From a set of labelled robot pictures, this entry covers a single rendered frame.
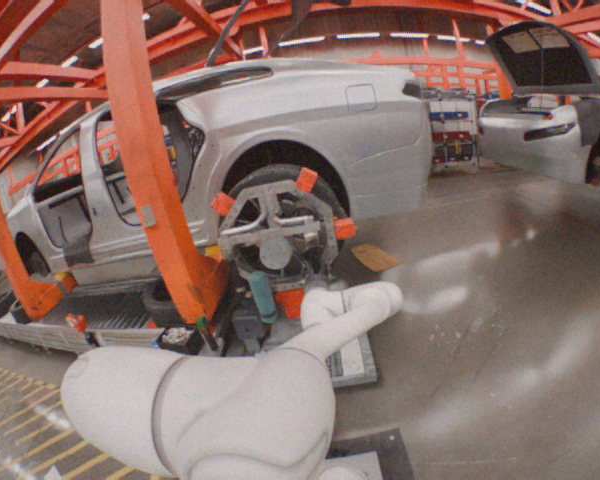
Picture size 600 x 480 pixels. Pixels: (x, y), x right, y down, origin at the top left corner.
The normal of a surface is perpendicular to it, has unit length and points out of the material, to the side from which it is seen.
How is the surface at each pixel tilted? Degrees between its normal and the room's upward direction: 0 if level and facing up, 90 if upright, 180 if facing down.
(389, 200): 90
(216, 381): 18
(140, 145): 90
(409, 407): 0
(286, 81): 78
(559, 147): 90
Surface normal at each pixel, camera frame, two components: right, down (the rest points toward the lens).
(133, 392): 0.00, -0.74
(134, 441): 0.02, -0.19
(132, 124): -0.03, 0.39
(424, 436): -0.18, -0.91
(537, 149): -0.91, 0.30
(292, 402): 0.48, -0.86
